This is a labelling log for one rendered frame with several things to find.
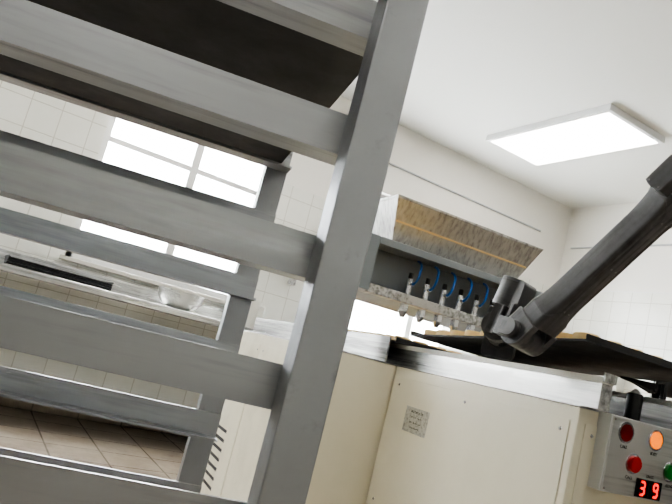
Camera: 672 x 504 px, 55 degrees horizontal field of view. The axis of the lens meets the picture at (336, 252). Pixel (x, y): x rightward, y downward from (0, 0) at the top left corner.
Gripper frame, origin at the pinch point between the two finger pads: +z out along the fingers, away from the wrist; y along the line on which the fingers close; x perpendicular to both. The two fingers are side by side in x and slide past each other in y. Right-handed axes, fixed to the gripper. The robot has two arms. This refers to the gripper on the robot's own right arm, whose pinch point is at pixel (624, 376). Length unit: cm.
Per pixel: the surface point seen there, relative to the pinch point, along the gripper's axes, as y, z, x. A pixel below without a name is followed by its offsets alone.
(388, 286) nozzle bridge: 13, 66, -12
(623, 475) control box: -21.5, 0.3, 35.2
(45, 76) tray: 8, 73, 119
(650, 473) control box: -20.1, -4.7, 30.4
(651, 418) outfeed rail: -9.1, -5.6, 12.7
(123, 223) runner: -11, 40, 138
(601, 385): -6.7, 6.6, 41.8
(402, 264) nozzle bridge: 21, 64, -14
